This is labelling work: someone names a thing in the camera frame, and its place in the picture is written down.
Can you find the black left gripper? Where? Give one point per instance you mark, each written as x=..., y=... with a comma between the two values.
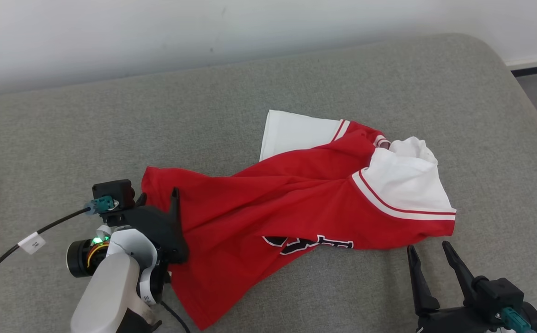
x=153, y=226

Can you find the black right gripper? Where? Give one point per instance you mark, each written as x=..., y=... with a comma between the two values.
x=458, y=321

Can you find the red white Bulls jersey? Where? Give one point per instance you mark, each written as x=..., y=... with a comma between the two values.
x=273, y=199

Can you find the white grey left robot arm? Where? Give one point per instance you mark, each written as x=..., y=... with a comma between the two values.
x=106, y=296

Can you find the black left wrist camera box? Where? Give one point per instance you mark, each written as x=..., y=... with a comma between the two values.
x=113, y=189

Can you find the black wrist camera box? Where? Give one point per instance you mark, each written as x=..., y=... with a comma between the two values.
x=113, y=189
x=499, y=293

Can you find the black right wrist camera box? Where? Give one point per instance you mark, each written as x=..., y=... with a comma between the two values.
x=499, y=293

